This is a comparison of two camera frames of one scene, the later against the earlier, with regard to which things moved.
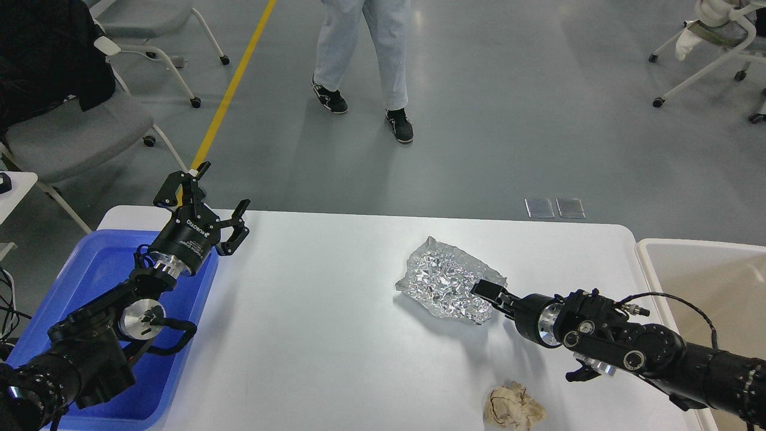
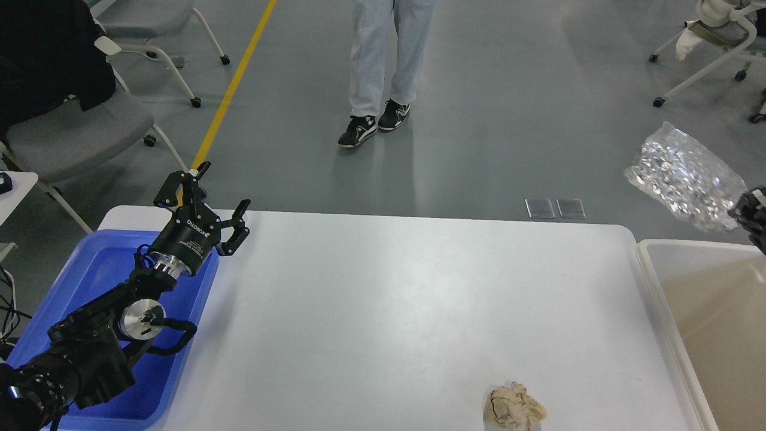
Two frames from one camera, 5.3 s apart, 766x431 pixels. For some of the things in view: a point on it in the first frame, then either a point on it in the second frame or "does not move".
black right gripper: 537,316 → 754,221
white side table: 21,182 does not move
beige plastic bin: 727,281 does not move
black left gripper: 184,246 does not move
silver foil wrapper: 441,278 → 689,178
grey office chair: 47,149 does not move
